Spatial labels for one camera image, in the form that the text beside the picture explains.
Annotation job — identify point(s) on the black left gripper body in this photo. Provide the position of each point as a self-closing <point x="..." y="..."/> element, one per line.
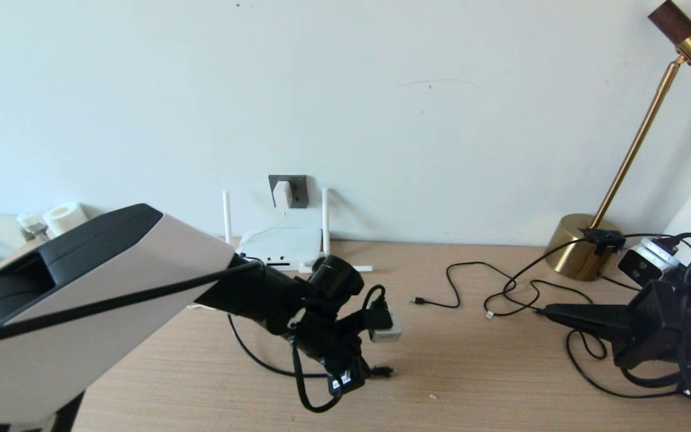
<point x="330" y="336"/>

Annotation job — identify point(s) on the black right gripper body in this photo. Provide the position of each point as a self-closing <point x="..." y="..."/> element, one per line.
<point x="660" y="324"/>

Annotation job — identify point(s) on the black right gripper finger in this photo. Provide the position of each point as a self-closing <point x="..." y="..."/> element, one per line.
<point x="597" y="312"/>
<point x="597" y="329"/>

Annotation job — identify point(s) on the white wifi router with antennas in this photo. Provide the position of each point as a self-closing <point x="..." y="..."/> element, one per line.
<point x="285" y="243"/>

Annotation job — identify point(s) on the white power adapter block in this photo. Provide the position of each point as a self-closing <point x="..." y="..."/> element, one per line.
<point x="282" y="195"/>

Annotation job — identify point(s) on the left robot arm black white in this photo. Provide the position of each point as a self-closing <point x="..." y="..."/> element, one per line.
<point x="111" y="288"/>

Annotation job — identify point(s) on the brass desk lamp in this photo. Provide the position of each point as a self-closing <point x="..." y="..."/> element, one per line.
<point x="579" y="252"/>

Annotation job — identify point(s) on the white toilet paper roll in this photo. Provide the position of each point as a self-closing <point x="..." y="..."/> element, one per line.
<point x="66" y="216"/>

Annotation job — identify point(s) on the small clear plastic jar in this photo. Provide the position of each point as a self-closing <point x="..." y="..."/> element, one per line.
<point x="32" y="223"/>

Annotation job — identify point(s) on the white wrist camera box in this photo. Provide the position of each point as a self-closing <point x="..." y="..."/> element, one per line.
<point x="386" y="333"/>
<point x="645" y="264"/>

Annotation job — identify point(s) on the grey wall power socket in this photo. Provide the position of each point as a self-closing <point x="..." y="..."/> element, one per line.
<point x="300" y="192"/>

